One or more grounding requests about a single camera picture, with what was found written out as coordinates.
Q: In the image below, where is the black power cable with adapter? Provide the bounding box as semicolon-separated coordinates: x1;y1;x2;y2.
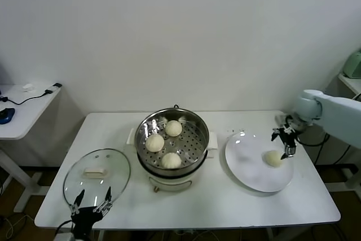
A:
314;133;352;166

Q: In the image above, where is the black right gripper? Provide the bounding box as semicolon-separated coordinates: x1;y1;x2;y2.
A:
271;127;298;160

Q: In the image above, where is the thin black desk cable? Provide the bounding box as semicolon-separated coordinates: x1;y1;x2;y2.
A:
0;90;54;106

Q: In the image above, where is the white steamed baozi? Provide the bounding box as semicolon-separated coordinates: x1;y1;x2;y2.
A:
145;134;165;153
164;120;183;137
161;152;182;170
263;150;284;168

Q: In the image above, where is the perforated steel steamer basket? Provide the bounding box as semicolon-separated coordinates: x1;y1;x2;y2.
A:
126;104;219;173

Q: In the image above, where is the white side table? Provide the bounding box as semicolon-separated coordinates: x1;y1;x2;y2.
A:
0;84;63;213

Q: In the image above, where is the pale green appliance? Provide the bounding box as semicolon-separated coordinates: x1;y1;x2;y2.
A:
342;50;361;80

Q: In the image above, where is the white shelf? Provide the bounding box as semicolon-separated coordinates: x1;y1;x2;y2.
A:
337;73;361;97

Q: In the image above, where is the blue computer mouse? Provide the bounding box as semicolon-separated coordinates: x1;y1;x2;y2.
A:
0;107;15;125

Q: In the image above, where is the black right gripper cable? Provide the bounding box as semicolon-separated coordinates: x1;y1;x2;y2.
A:
294;132;331;147

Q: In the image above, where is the white round plate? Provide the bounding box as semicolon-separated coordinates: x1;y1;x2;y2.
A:
224;130;294;194

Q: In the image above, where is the glass lid with cream handle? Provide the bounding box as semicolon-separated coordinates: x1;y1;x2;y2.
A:
62;147;131;210

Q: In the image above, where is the black metal base bar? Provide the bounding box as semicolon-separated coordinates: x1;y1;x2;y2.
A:
315;163;359;174

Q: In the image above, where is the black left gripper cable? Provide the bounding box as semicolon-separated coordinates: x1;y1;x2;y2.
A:
55;220;74;235

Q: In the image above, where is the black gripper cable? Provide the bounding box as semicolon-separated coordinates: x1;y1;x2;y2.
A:
294;132;331;147
55;220;74;235

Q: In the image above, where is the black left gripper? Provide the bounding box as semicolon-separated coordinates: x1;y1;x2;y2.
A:
70;186;113;239

